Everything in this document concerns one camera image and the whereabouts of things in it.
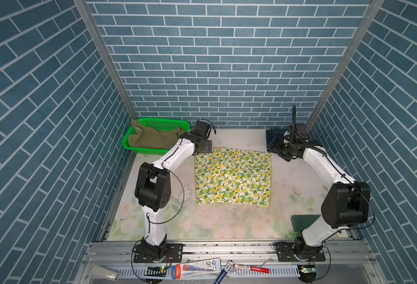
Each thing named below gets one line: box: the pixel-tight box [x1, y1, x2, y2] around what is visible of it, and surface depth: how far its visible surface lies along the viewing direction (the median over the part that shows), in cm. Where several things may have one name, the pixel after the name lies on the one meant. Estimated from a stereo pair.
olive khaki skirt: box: [127, 118, 185, 150], surface depth 114 cm
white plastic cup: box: [90, 265, 121, 282], surface depth 68 cm
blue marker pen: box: [213, 259, 234, 284], surface depth 69 cm
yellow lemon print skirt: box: [194, 146, 272, 208], surface depth 98 cm
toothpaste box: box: [169, 257, 222, 280], surface depth 71 cm
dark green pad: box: [290, 214, 322, 232], surface depth 86 cm
